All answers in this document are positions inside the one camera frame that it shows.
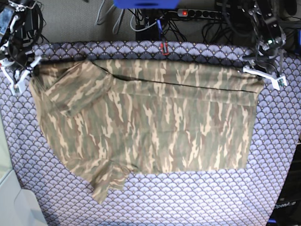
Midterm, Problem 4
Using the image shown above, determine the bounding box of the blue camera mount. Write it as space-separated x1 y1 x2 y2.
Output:
114 0 180 9

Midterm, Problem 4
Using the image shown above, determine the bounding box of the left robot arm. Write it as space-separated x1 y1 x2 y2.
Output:
242 0 287 90

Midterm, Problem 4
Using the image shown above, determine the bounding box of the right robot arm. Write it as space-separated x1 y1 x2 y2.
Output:
0 0 44 96

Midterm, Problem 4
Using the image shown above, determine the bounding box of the camouflage T-shirt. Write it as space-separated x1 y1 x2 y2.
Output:
29 59 264 202

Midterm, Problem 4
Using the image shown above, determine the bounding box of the black power strip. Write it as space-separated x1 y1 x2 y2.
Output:
176 9 223 20

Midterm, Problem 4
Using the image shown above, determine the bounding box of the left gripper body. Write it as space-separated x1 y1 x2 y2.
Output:
253 40 286 75

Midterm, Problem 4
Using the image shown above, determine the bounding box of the black OpenArm case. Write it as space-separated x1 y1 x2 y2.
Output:
267 143 301 226

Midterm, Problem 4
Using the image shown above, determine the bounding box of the red black clamp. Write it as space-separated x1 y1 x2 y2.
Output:
160 41 169 56

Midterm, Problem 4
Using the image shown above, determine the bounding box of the purple fan-pattern tablecloth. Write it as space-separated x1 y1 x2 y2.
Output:
0 53 301 226

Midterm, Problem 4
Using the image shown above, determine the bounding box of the black box under table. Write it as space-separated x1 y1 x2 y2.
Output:
135 25 159 41

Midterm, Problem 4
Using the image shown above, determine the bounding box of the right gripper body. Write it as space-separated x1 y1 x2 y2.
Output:
0 37 35 71

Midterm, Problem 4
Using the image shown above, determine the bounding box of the white plastic bin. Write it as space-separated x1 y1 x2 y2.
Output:
0 122 47 226

